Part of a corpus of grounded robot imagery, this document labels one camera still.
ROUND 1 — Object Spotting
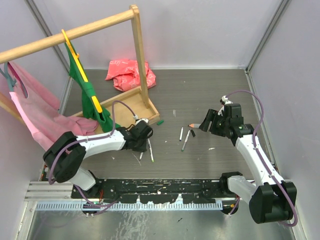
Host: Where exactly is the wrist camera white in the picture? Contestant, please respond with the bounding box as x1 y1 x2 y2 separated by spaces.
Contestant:
218 95 233 116
135 118 149 125

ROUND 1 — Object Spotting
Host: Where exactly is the red patterned cloth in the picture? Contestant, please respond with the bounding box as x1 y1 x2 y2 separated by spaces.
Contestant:
105 58 141 92

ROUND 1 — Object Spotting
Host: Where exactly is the wooden clothes rack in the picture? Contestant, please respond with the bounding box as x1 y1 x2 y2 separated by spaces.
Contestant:
0 4 160 136

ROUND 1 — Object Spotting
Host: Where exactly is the white cable duct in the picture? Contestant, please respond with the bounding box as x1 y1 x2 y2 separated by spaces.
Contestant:
35 200 223 212

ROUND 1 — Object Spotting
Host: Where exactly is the white pen green tip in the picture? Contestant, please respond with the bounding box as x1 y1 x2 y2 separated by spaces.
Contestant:
147 138 155 163

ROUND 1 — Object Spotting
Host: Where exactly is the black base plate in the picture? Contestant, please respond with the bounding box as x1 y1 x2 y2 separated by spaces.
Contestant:
83 178 236 204

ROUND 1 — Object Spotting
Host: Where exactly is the green tank top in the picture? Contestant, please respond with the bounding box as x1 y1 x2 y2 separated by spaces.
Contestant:
64 43 114 133

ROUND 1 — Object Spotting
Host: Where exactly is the yellow plastic hanger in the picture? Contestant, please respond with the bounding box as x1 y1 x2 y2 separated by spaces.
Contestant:
61 29 103 114

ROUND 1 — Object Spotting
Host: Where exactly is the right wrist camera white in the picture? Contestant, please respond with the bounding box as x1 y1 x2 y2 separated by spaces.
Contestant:
218 95 233 116

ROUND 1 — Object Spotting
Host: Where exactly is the long white green pen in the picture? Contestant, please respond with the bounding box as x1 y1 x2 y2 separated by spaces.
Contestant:
181 129 191 152

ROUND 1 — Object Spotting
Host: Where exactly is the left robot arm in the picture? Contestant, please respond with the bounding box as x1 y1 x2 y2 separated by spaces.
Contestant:
42 118 153 198

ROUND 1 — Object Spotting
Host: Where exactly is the short white pen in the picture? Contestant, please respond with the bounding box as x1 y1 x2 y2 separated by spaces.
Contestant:
179 126 184 142

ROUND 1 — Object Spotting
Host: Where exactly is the pink shirt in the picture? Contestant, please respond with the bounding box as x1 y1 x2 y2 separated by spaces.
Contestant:
9 62 98 151

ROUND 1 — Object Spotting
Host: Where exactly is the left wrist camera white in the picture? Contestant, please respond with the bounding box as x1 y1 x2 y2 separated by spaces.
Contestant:
135 118 149 125

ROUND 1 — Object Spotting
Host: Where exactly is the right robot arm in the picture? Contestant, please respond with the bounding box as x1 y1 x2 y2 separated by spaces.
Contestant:
199 103 297 224

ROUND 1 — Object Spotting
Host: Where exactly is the grey pencil orange tip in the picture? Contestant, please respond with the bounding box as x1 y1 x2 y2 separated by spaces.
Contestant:
188 123 201 129

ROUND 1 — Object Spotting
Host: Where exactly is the grey blue hanger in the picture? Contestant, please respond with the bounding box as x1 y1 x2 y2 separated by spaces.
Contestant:
0 62 29 98

